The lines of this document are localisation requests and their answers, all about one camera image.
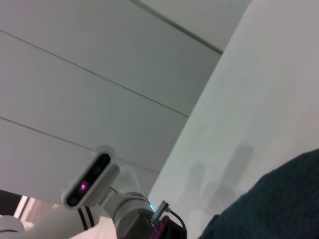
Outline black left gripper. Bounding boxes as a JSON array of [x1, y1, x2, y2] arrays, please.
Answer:
[[149, 216, 187, 239]]

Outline dark teal insulated lunch bag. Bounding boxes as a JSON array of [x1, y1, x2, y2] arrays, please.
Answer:
[[199, 148, 319, 239]]

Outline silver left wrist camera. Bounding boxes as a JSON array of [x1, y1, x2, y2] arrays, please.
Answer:
[[61, 145, 121, 209]]

